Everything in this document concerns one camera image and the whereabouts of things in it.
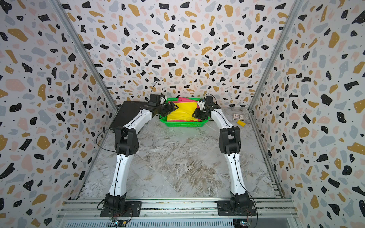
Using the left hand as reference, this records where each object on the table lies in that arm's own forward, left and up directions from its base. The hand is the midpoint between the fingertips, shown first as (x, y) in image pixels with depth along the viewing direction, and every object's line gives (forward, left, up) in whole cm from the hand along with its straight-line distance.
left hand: (176, 107), depth 103 cm
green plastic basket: (-7, -4, -11) cm, 13 cm away
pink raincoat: (+13, -3, -4) cm, 14 cm away
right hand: (-2, -13, -6) cm, 14 cm away
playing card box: (+2, -50, -13) cm, 52 cm away
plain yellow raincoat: (0, -6, -5) cm, 7 cm away
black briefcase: (+9, +42, -13) cm, 45 cm away
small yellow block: (-3, -50, -15) cm, 52 cm away
